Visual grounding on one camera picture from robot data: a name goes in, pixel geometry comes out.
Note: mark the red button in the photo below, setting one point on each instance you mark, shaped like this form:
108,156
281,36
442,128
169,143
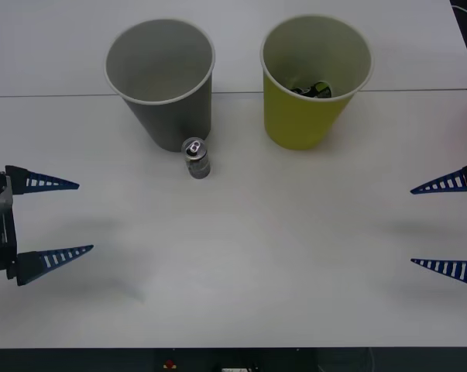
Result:
169,364

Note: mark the black and green can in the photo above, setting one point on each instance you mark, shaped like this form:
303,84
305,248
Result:
314,90

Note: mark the yellow-green plastic waste bin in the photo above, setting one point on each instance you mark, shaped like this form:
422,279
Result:
299,120

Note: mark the black and silver drink can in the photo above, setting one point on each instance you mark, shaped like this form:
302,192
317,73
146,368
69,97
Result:
198,164

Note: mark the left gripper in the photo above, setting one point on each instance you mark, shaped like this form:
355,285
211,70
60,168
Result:
1,242

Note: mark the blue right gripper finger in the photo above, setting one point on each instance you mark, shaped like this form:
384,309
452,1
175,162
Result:
459,269
459,182

